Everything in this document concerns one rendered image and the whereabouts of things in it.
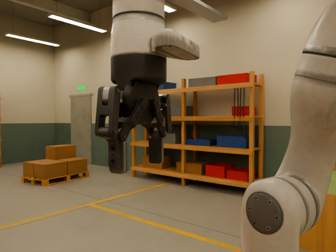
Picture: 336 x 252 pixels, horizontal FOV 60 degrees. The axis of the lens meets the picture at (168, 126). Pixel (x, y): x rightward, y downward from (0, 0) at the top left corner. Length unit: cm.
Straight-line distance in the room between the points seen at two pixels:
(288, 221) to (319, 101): 16
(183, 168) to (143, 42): 571
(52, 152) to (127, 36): 688
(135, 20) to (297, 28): 550
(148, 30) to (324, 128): 26
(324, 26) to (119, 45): 26
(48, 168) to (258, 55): 476
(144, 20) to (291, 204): 31
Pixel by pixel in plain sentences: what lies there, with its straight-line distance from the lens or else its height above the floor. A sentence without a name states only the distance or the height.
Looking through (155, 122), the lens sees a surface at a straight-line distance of 42.
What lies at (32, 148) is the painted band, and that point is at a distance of 1063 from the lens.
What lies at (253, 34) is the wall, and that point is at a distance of 609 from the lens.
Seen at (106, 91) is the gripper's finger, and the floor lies 139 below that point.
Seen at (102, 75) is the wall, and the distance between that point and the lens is 886.
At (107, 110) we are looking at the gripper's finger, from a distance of 34.
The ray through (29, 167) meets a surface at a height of 34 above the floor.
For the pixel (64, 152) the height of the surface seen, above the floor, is 59.
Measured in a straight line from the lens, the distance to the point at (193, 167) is 600.
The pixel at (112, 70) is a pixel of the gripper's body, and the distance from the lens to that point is 39.
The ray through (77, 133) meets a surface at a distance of 971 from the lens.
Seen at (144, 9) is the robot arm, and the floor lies 150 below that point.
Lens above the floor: 136
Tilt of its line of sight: 1 degrees down
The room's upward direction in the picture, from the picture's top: straight up
